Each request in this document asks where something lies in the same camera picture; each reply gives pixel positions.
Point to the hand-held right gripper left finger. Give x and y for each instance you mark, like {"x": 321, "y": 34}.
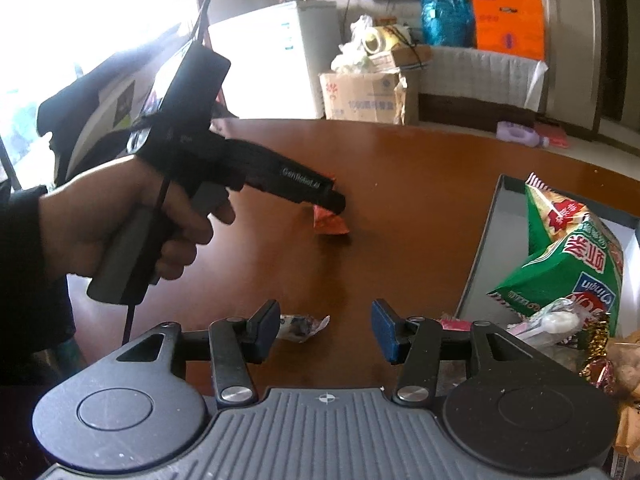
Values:
{"x": 265, "y": 332}

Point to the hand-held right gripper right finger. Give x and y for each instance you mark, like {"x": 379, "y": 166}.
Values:
{"x": 387, "y": 332}

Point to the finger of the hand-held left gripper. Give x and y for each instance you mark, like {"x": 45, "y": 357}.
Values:
{"x": 332, "y": 202}

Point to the orange-red snack bar packet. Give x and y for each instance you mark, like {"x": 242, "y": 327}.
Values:
{"x": 330, "y": 222}

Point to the small clear candy packet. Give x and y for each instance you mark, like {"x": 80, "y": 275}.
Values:
{"x": 300, "y": 327}

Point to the grey and white cardboard box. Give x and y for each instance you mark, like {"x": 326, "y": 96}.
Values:
{"x": 477, "y": 270}

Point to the green snack bag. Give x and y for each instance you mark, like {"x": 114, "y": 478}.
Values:
{"x": 565, "y": 260}

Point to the brown and gold candy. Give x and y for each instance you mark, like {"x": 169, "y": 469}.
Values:
{"x": 600, "y": 355}

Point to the person's left forearm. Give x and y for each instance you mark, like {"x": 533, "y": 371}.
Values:
{"x": 27, "y": 285}

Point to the person's left hand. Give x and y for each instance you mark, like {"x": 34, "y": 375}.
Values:
{"x": 95, "y": 220}

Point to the large brown cardboard box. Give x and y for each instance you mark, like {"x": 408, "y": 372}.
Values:
{"x": 360, "y": 100}

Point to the white chest freezer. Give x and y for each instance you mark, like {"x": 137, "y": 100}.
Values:
{"x": 272, "y": 60}

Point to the white plastic bag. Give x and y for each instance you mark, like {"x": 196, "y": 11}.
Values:
{"x": 350, "y": 52}

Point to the small flat cardboard box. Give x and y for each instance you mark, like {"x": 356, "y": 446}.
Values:
{"x": 405, "y": 57}

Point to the white and black scooter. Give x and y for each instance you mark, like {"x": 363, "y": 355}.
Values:
{"x": 95, "y": 115}

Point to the dark wooden cabinet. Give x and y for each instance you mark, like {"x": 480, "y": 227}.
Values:
{"x": 470, "y": 112}

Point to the beige tape roll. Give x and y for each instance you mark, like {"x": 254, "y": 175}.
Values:
{"x": 377, "y": 40}

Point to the purple plastic bottle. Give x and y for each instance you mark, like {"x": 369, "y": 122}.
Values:
{"x": 517, "y": 135}

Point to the white quilted cloth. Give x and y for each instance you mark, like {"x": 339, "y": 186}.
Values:
{"x": 490, "y": 75}

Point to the blue plastic bag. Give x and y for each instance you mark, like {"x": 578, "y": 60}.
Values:
{"x": 447, "y": 15}

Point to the red book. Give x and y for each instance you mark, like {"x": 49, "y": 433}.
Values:
{"x": 555, "y": 135}

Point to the orange shopping bag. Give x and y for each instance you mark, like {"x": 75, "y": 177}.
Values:
{"x": 507, "y": 27}

